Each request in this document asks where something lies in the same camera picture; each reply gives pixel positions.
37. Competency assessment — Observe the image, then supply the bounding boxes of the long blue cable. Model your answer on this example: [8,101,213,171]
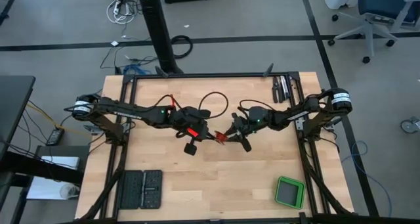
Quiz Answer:
[340,140,393,218]

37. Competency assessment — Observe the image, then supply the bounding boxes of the black tower fan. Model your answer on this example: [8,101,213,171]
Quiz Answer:
[136,0,184,75]

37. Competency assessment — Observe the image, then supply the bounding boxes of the open black bit case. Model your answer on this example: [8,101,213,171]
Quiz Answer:
[118,169,163,210]

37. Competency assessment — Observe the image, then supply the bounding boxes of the white flat box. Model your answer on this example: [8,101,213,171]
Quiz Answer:
[41,156,81,171]

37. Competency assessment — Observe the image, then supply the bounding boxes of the coiled black cable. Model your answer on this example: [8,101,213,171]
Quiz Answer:
[170,35,194,60]

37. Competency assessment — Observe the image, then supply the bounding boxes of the white power strip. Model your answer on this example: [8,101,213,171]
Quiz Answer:
[106,0,137,25]

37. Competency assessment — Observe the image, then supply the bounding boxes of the black power brick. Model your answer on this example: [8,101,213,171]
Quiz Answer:
[45,127,66,146]

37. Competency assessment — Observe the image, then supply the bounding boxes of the yellow cable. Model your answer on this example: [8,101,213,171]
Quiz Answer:
[26,102,92,138]

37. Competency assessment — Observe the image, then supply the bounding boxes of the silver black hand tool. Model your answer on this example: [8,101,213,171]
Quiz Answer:
[280,75,291,102]

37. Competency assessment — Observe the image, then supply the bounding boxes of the grey caster wheel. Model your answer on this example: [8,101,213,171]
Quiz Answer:
[400,116,420,135]

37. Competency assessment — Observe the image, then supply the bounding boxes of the black handled pliers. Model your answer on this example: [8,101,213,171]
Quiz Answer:
[271,76,284,104]

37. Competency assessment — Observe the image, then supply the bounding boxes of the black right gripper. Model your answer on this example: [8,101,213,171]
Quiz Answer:
[224,112,263,153]

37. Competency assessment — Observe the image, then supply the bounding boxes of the tangled blue cable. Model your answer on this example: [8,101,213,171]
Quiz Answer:
[123,64,149,76]

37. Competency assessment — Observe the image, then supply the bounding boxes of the clear plastic cup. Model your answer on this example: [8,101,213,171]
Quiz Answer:
[58,183,81,200]

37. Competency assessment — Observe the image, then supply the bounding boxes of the black wire spool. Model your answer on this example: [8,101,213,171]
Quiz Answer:
[213,129,230,146]

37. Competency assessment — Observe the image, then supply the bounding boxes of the green square tray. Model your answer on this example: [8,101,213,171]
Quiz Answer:
[274,175,306,210]

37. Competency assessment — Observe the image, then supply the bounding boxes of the white paper sheet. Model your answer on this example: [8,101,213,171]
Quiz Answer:
[26,176,81,201]

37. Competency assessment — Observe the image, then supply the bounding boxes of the black desk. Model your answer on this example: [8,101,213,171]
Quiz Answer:
[0,74,36,161]

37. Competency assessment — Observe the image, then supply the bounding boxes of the blue white office chair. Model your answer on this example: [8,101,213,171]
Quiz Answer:
[327,0,420,64]

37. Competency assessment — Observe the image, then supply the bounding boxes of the black spring clamp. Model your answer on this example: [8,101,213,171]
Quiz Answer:
[262,62,275,78]
[154,65,170,79]

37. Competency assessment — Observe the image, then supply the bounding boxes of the black cable with red tape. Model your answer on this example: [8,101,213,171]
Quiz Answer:
[152,91,230,120]

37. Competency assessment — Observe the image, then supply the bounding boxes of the black camera cable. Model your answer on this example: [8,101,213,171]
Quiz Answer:
[238,99,275,113]

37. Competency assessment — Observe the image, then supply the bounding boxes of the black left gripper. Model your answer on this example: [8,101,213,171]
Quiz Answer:
[175,105,219,156]

